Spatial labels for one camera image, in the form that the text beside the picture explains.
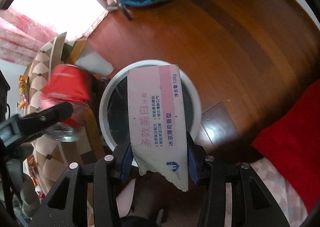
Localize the pink floral curtain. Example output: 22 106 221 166
1 0 117 65

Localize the white round trash bin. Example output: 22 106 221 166
99 59 203 168

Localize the pink toothpaste box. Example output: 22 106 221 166
127 65 188 191

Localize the red snack wrapper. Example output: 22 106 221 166
40 64 91 129

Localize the checkered pink pillow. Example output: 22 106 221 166
224 159 309 227

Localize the black stand pole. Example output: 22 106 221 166
114 0 133 21

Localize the red blanket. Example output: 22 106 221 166
251 81 319 212

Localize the checkered tablecloth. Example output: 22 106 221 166
23 33 105 193

